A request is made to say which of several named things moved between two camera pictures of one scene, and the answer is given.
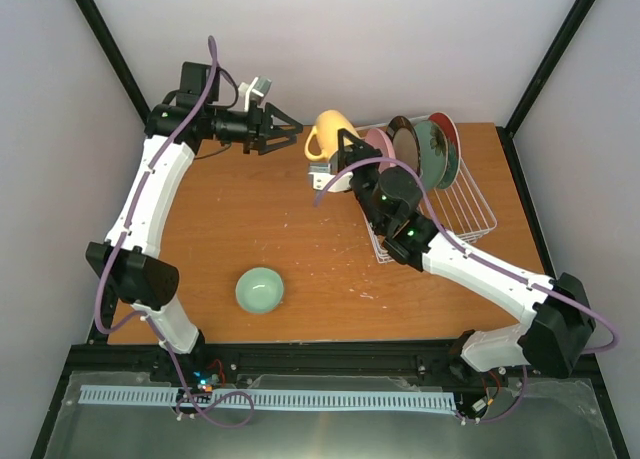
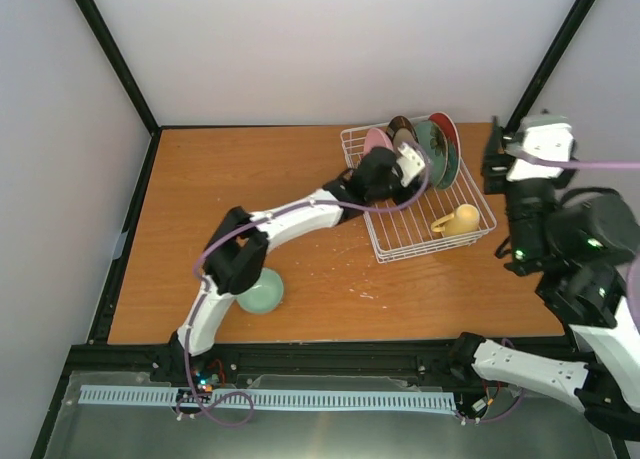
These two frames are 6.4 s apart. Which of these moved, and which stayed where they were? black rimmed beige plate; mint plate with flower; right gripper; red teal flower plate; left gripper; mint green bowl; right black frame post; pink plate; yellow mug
Moved: right gripper; yellow mug; left gripper
Stayed: pink plate; red teal flower plate; right black frame post; black rimmed beige plate; mint green bowl; mint plate with flower
